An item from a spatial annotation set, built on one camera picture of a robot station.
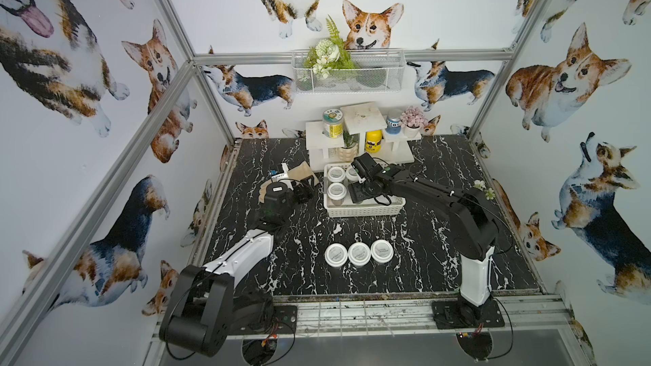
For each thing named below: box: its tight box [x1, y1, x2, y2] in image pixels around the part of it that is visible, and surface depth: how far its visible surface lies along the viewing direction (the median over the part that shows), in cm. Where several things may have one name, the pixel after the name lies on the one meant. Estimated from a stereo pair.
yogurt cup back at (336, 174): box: [327, 166, 346, 183], surface depth 101 cm
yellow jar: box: [364, 129, 383, 154], surface depth 112 cm
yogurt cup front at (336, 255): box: [323, 243, 349, 267], surface depth 81 cm
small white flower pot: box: [472, 179, 496, 200], surface depth 92 cm
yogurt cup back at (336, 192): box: [327, 182, 347, 207], surface depth 97 cm
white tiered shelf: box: [305, 102, 422, 172], surface depth 108 cm
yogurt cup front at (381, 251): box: [370, 238, 395, 265], surface depth 82 cm
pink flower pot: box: [399, 105, 429, 139], surface depth 97 cm
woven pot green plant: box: [339, 129, 359, 162], surface depth 111 cm
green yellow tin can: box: [322, 107, 345, 139], surface depth 99 cm
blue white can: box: [384, 109, 402, 135], surface depth 100 cm
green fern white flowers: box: [303, 14, 357, 79], surface depth 82 cm
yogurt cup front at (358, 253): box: [347, 241, 372, 267], surface depth 81 cm
